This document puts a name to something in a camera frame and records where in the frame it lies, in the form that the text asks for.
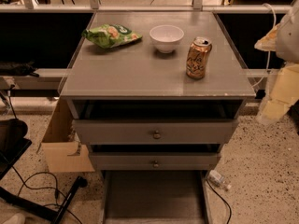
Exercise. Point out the green chip bag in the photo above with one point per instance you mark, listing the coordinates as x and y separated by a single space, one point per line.
109 36

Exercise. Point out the plastic water bottle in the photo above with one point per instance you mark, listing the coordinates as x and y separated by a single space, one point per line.
219 180

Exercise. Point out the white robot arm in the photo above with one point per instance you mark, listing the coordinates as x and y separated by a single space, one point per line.
287 44

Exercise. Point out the orange soda can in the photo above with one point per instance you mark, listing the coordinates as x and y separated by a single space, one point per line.
197 57

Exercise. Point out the metal frame rail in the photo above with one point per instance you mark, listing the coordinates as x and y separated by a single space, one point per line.
146 7

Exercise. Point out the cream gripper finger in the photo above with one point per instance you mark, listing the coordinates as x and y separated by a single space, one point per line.
281 95
268 42

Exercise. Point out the middle grey drawer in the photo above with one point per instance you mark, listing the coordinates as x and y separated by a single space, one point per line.
154 161

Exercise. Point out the top grey drawer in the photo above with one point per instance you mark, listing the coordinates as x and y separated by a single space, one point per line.
98 132

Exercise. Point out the white bowl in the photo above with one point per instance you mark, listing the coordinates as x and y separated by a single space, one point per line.
166 38

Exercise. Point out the cardboard box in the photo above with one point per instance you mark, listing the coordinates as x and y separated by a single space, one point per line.
62 148

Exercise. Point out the bottom grey open drawer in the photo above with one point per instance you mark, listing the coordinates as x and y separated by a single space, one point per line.
155 197

